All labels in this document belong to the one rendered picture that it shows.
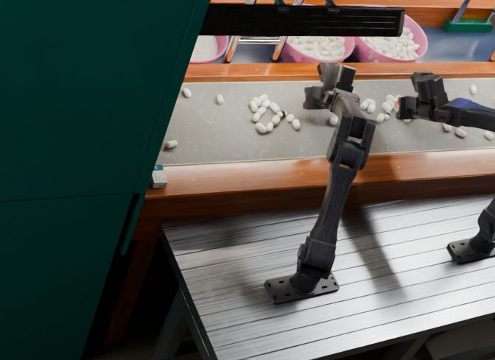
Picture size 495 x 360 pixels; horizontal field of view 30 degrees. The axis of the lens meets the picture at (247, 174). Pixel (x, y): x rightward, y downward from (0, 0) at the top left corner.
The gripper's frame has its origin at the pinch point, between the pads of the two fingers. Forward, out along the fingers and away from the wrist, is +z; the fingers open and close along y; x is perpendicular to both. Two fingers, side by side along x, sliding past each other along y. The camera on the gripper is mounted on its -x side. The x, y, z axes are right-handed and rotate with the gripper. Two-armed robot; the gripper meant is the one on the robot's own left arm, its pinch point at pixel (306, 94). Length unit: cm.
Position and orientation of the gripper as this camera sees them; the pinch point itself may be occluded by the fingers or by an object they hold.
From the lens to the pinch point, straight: 275.1
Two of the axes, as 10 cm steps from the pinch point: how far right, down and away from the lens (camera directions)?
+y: -9.1, 0.5, -4.1
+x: -0.2, 9.8, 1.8
